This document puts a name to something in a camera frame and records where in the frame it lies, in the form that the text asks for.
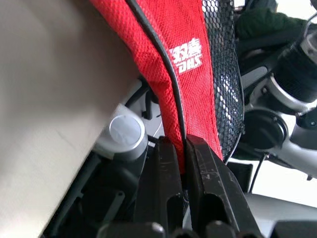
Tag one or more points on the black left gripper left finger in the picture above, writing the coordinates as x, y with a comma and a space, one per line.
161, 188

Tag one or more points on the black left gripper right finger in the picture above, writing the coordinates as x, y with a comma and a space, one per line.
213, 188

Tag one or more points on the red mesh paddle case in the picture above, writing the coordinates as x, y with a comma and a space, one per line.
193, 99

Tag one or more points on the silver robot body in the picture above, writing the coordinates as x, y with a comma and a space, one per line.
126, 130

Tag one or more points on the person in dark green clothing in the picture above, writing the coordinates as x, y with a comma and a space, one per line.
265, 24

